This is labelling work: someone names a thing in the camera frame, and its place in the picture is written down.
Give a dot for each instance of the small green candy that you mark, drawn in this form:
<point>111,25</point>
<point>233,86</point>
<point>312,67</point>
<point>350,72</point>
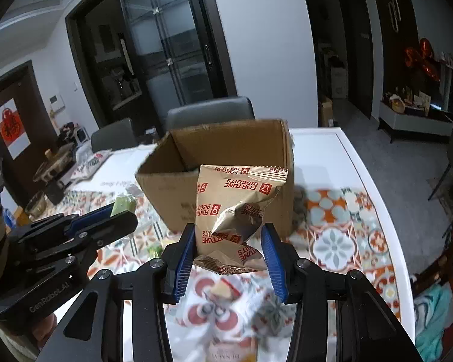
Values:
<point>124,203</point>

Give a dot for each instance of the glass door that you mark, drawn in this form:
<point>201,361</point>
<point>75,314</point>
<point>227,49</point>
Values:
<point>173,37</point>

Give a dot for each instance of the red wall poster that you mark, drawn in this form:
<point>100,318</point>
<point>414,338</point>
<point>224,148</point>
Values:
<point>11,128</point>

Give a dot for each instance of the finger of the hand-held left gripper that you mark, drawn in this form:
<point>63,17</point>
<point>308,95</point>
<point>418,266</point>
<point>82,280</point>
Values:
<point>92,215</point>
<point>113,228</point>

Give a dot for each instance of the small grey chair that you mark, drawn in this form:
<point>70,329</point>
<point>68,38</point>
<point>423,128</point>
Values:
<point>111,135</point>

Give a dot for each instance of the metal hot pot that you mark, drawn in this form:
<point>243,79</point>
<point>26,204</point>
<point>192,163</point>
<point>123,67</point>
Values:
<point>54,166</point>

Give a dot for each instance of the floral tissue pouch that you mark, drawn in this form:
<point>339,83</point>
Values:
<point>90,166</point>

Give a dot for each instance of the black stove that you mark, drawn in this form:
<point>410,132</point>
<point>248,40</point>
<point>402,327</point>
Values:
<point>56,193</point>

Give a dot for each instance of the wall intercom panel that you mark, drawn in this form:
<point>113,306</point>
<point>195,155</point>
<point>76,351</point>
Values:
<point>56,102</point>

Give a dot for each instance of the patterned tablecloth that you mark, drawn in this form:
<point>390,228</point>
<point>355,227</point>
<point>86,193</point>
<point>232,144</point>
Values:
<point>336,241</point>

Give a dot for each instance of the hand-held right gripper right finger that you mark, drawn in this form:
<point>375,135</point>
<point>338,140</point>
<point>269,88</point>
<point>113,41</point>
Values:
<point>273,271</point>

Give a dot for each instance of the hallway cardboard box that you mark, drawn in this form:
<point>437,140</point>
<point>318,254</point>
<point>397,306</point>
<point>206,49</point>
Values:
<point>326,111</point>

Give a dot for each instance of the red balloons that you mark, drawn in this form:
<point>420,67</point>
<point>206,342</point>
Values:
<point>422,58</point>

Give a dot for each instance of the metal bowl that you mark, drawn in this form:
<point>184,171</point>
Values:
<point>36,205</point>

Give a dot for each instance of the blue bottle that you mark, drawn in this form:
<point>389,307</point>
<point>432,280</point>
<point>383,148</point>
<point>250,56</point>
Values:
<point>9,220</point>

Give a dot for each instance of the teal cloth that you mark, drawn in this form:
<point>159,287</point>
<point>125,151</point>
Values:
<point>432,318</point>

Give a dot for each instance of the wide grey chair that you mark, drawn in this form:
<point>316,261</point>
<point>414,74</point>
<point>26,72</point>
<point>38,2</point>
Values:
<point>207,113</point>

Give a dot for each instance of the gold biscuit packet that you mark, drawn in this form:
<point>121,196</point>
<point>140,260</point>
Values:
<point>219,196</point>

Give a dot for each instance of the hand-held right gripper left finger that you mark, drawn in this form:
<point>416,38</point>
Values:
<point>182,269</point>

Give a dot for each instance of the white sideboard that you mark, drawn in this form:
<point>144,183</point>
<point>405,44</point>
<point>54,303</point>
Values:
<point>415,122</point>

